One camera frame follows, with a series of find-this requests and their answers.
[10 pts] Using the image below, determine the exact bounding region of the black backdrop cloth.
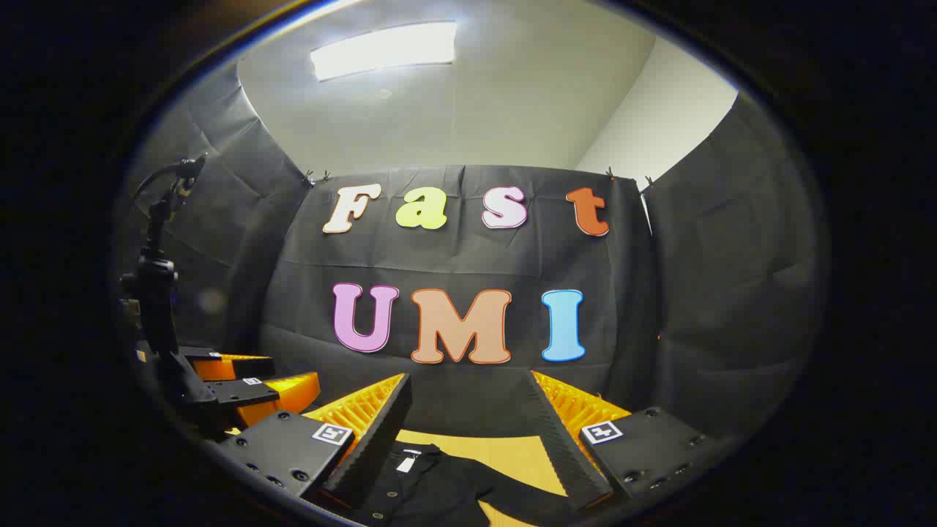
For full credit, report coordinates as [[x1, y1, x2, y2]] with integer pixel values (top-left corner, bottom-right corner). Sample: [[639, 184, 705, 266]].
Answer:
[[121, 62, 832, 440]]

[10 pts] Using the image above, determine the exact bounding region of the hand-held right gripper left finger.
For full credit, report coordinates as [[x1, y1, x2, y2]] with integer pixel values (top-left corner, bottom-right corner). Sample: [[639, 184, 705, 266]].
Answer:
[[218, 372, 413, 513]]

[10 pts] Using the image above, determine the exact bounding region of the black button-up garment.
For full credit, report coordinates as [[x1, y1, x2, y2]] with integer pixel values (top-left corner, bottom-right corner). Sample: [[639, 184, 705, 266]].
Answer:
[[350, 439, 583, 527]]

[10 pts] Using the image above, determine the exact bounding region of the rectangular ceiling light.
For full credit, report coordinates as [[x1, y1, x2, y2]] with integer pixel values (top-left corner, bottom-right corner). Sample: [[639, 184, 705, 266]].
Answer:
[[309, 20, 458, 83]]

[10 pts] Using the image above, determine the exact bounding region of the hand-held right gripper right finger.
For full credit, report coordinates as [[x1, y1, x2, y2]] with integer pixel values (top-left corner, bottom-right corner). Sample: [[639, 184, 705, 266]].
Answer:
[[521, 370, 729, 513]]

